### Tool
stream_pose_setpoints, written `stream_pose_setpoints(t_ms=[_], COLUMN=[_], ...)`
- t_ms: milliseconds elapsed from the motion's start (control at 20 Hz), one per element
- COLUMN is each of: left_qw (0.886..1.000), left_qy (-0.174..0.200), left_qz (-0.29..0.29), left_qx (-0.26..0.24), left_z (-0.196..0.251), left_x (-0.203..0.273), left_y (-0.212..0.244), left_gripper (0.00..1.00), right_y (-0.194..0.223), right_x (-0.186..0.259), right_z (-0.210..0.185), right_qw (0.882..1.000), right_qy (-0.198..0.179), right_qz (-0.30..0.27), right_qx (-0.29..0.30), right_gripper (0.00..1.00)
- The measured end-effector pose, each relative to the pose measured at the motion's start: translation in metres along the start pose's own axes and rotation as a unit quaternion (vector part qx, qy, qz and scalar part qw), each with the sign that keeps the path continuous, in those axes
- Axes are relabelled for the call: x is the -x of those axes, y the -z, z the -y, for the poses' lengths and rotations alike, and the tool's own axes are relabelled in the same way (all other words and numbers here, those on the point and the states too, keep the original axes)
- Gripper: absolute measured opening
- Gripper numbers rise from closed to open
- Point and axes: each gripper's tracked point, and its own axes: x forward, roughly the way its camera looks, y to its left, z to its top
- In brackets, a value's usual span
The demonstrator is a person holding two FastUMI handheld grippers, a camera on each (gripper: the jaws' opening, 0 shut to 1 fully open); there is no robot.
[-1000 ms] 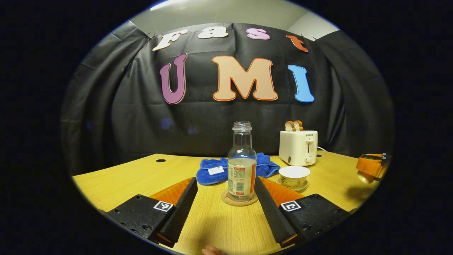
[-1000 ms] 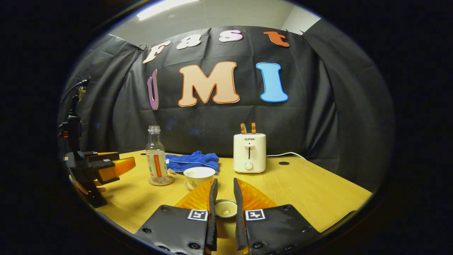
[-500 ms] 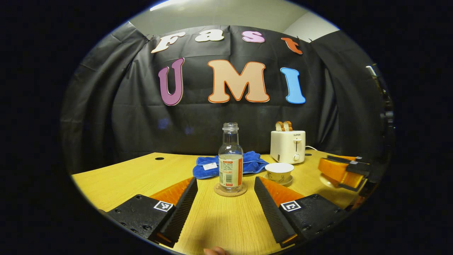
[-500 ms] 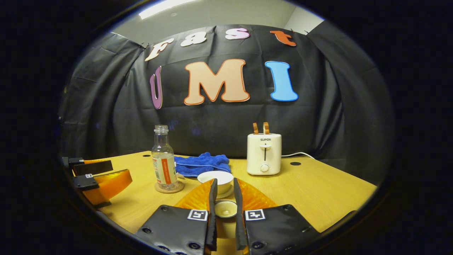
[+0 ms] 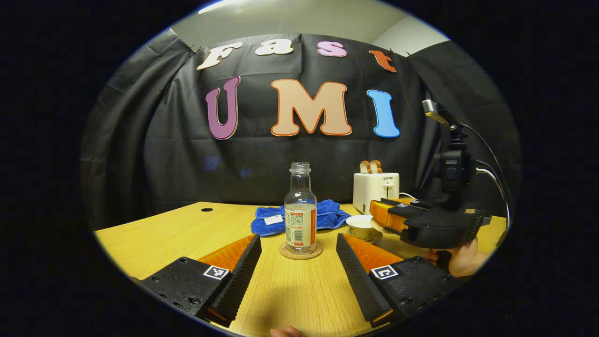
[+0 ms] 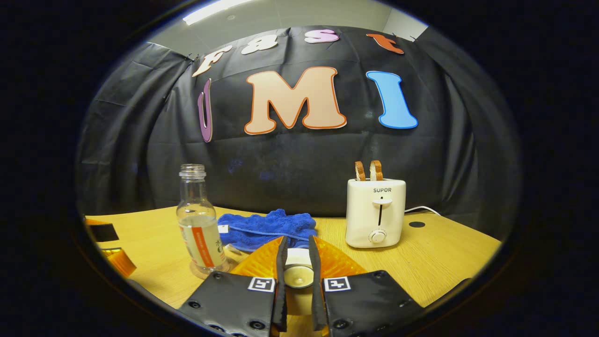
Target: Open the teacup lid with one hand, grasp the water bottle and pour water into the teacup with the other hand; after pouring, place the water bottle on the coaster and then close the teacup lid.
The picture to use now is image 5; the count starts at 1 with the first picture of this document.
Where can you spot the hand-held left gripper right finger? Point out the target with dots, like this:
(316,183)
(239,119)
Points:
(360,281)

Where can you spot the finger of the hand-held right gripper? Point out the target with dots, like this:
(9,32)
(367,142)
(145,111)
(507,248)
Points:
(421,203)
(398,213)

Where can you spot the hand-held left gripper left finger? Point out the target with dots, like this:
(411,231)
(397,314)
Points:
(238,281)

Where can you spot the cream ceramic teacup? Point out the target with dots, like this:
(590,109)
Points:
(358,227)

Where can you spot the round cork coaster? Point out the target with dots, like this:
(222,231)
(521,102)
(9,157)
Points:
(286,252)

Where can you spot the clear plastic water bottle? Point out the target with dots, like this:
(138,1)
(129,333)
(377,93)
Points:
(300,220)

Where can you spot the white toaster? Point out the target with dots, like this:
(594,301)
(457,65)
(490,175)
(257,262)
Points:
(372,189)

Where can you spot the toasted bread slice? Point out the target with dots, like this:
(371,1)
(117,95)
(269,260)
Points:
(364,167)
(376,166)

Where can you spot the blue towel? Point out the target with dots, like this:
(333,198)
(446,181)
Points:
(334,216)

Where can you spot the black backdrop cloth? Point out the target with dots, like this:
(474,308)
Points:
(154,154)

